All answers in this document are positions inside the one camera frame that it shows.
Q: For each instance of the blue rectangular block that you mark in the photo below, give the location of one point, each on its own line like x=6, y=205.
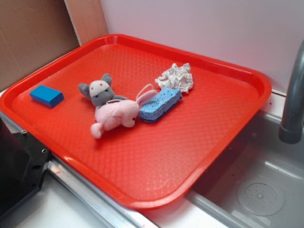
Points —
x=47, y=96

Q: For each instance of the brown cardboard panel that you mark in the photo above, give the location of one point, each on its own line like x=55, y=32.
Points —
x=33, y=33

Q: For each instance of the red plastic tray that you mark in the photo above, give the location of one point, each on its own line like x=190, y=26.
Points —
x=151, y=164

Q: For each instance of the grey plastic sink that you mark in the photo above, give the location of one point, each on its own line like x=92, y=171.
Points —
x=257, y=182

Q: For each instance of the blue sponge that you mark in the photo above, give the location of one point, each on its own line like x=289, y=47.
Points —
x=160, y=105

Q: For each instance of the grey faucet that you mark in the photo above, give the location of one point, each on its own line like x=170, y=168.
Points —
x=292, y=123

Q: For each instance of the crumpled white paper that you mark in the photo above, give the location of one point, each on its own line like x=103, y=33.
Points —
x=176, y=77

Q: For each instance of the pink plush bunny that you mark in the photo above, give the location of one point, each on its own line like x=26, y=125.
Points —
x=120, y=112

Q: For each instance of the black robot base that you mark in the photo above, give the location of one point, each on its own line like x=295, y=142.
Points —
x=23, y=162

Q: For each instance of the grey plush animal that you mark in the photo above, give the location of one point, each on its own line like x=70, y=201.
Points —
x=99, y=92

